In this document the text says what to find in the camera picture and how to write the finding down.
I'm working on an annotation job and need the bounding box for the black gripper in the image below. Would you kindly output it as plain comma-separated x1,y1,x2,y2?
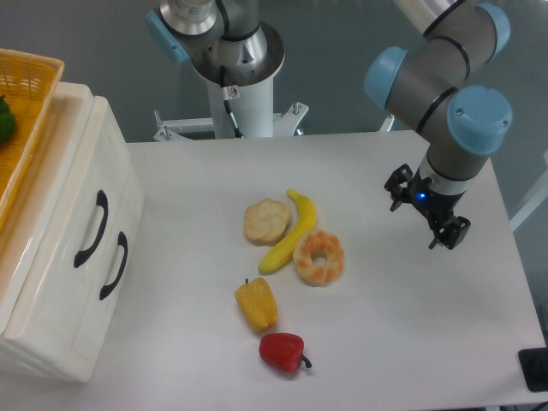
384,164,471,250

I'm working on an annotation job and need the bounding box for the white drawer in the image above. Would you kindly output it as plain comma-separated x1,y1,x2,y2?
1,96,130,327
42,170,146,384

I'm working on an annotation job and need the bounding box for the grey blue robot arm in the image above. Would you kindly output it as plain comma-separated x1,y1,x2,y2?
364,1,513,249

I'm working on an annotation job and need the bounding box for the white plastic drawer cabinet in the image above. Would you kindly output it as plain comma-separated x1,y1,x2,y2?
1,82,136,379

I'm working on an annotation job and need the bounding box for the yellow banana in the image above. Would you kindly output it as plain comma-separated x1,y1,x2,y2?
258,189,317,275

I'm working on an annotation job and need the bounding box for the round swirl bread roll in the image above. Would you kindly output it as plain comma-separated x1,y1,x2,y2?
243,198,291,243

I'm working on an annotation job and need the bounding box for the black device at table corner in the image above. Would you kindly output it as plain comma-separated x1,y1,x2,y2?
518,348,548,392

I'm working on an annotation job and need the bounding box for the yellow bell pepper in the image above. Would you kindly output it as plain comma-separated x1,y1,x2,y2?
234,278,278,334

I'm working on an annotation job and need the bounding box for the red bell pepper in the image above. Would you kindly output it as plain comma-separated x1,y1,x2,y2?
259,332,313,373

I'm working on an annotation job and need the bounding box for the orange woven basket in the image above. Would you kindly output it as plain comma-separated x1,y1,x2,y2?
1,49,64,224

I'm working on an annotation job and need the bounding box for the green bell pepper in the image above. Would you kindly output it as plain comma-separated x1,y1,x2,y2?
0,95,16,144

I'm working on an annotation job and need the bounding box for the white frame right edge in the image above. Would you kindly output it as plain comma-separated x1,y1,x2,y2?
509,152,547,232

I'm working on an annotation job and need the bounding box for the glazed ring donut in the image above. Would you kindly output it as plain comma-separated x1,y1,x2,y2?
293,229,345,287

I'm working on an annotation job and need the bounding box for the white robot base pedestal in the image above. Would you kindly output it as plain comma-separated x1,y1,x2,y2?
146,1,309,141

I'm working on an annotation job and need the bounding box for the black cable on pedestal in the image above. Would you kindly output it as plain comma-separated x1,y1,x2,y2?
217,66,246,139

